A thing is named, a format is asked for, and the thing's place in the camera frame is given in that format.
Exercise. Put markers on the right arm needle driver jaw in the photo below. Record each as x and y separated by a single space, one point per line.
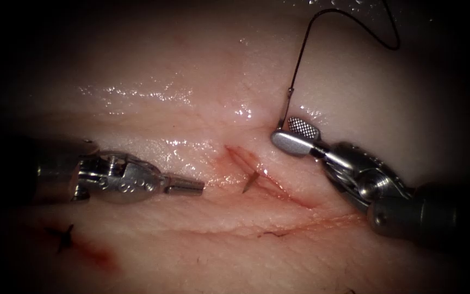
304 127
294 143

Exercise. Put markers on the right arm needle driver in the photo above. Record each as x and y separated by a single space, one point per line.
357 171

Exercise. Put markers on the left arm needle driver jaw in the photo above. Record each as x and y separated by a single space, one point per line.
186 190
184 181

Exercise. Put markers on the left arm needle driver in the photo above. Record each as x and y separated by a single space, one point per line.
131 181

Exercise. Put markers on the curved steel needle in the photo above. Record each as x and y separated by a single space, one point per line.
251 181

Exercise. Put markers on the black thread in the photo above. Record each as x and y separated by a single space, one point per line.
304 37

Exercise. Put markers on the dark left arm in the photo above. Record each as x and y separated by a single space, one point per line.
51 175

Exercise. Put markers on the dark right arm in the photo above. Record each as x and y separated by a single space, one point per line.
422 216

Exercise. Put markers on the tissue pad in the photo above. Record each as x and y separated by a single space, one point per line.
202 253

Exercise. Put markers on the black stitching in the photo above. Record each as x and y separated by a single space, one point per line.
64 239

